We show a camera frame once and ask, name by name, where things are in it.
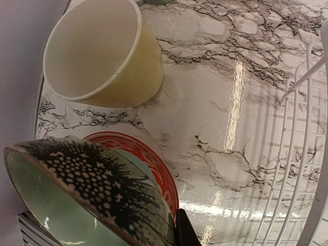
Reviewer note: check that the white red patterned teacup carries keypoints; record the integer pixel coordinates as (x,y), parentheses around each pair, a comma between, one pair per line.
(150,158)

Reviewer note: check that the white wire dish rack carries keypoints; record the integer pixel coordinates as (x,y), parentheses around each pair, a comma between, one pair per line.
(282,227)

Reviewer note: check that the pale green ceramic bowl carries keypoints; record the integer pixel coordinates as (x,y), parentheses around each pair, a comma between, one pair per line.
(84,193)

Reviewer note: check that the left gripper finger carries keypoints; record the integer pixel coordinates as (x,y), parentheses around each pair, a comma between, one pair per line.
(185,233)

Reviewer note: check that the aluminium front table rail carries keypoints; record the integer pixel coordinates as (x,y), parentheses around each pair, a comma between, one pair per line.
(33,233)

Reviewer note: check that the tall shell patterned mug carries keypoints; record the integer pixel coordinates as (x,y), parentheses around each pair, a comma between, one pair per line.
(158,2)

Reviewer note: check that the yellow ceramic cup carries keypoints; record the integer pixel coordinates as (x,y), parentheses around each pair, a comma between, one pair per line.
(103,53)

